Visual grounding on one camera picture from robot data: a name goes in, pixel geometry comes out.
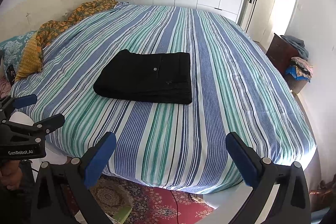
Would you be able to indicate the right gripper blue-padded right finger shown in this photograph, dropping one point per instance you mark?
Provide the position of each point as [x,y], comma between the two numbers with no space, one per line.
[245,158]

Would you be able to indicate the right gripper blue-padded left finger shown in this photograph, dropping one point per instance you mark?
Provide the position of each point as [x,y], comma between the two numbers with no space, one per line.
[96,158]

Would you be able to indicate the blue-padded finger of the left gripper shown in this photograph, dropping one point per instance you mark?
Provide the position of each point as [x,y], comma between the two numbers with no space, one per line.
[24,101]
[50,124]

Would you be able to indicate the black pants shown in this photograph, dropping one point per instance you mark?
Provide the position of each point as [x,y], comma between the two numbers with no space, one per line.
[155,78]

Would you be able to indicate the person's left hand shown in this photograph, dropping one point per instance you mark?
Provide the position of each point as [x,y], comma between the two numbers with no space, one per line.
[11,175]

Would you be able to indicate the orange floral blanket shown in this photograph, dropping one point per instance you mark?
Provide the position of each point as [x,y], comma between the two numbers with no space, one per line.
[32,59]

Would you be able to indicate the teal patterned pillow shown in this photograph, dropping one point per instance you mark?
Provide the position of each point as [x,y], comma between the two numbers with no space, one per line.
[13,50]

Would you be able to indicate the light green stick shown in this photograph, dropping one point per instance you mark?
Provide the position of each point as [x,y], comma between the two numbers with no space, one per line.
[122,214]

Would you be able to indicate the red patterned rug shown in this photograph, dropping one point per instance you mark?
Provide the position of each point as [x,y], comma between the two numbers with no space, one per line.
[149,204]

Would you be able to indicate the blue green striped bedsheet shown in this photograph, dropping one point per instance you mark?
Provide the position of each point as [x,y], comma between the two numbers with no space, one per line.
[235,88]

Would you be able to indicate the beige padded headboard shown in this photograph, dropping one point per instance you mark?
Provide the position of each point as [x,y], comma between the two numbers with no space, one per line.
[31,14]

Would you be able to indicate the pile of clothes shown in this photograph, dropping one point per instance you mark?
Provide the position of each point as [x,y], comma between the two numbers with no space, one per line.
[299,67]

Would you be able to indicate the dark brown wooden cabinet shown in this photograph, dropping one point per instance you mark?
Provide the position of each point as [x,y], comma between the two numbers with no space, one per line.
[280,53]

